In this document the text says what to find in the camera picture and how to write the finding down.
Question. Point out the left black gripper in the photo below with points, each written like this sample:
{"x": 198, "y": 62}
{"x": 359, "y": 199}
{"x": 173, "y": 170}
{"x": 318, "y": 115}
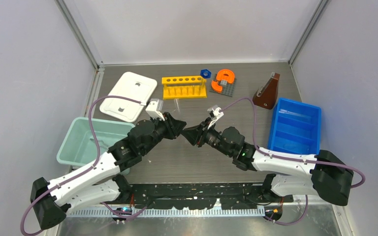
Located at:
{"x": 173, "y": 126}

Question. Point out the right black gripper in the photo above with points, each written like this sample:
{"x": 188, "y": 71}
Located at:
{"x": 197, "y": 134}

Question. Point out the thin glass rod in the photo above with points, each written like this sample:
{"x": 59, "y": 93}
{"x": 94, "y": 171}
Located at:
{"x": 177, "y": 106}

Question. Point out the blue hexagonal nut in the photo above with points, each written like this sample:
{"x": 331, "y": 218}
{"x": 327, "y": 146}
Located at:
{"x": 205, "y": 73}

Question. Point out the metal crucible tongs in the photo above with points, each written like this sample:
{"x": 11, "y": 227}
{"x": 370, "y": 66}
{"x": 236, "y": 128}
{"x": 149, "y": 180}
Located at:
{"x": 103, "y": 147}

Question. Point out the glass stirring rod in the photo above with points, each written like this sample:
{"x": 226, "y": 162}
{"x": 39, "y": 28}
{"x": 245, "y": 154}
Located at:
{"x": 282, "y": 111}

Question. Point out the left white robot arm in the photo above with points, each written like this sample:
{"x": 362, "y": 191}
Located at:
{"x": 100, "y": 180}

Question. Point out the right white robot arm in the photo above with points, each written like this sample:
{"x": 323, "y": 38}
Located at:
{"x": 322, "y": 175}

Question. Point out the yellow test tube rack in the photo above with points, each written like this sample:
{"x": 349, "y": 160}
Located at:
{"x": 184, "y": 87}

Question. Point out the white plastic lid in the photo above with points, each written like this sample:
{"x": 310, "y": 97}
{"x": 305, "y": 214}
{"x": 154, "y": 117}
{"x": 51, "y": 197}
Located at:
{"x": 135, "y": 91}

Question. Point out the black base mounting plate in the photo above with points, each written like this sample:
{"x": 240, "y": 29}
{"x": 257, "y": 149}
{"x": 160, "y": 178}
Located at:
{"x": 197, "y": 196}

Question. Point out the orange curved block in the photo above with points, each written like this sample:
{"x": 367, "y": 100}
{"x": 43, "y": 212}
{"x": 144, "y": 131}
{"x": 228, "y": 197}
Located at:
{"x": 226, "y": 74}

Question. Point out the brown wedge stand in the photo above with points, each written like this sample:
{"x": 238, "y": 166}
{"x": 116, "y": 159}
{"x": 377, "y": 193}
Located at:
{"x": 267, "y": 96}

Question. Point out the teal plastic bin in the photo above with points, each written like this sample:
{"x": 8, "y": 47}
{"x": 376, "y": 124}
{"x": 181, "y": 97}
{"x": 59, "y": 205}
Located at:
{"x": 77, "y": 150}

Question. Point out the blue plastic bin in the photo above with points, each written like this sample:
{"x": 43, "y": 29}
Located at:
{"x": 292, "y": 134}

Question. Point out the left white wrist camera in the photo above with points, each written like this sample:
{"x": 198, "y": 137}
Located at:
{"x": 154, "y": 107}

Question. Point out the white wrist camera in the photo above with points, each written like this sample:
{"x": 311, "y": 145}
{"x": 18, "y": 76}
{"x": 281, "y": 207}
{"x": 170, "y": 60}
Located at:
{"x": 154, "y": 107}
{"x": 215, "y": 113}

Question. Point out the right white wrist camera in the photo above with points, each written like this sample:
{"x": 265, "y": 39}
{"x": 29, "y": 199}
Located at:
{"x": 215, "y": 113}

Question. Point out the grey studded base plate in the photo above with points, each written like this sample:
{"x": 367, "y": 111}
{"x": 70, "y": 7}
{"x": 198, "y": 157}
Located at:
{"x": 223, "y": 87}

